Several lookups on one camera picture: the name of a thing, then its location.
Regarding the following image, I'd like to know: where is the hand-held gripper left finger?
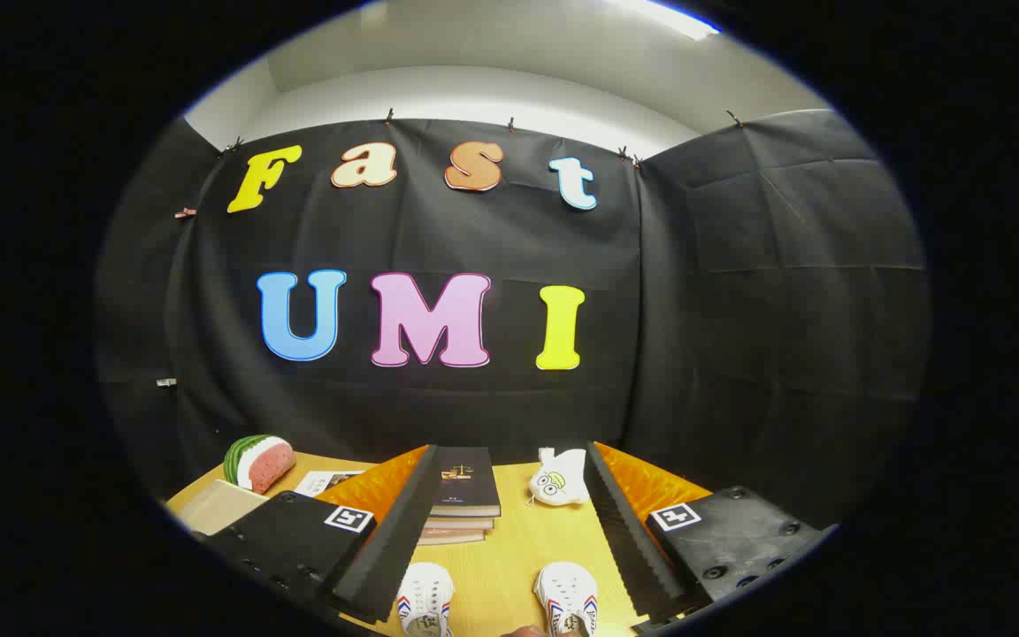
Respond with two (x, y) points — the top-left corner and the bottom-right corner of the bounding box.
(204, 444), (441, 625)

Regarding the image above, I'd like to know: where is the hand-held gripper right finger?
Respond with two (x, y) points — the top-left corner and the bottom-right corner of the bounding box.
(585, 441), (838, 636)

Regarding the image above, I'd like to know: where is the white canvas shoe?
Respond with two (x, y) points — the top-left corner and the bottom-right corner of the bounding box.
(533, 562), (600, 637)
(395, 562), (456, 637)

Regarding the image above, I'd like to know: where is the beige fabric storage box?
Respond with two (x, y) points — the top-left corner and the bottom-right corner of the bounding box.
(175, 479), (270, 537)

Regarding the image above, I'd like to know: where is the white plush toy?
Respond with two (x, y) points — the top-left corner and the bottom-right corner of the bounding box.
(527, 447), (590, 507)

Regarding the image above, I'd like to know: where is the white portrait cover book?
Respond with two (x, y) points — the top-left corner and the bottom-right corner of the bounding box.
(295, 470), (367, 498)

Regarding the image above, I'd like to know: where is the black cover book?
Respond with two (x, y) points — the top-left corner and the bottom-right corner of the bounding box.
(430, 447), (502, 518)

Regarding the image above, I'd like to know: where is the watermelon slice toy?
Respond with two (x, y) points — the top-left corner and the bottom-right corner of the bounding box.
(223, 434), (296, 495)

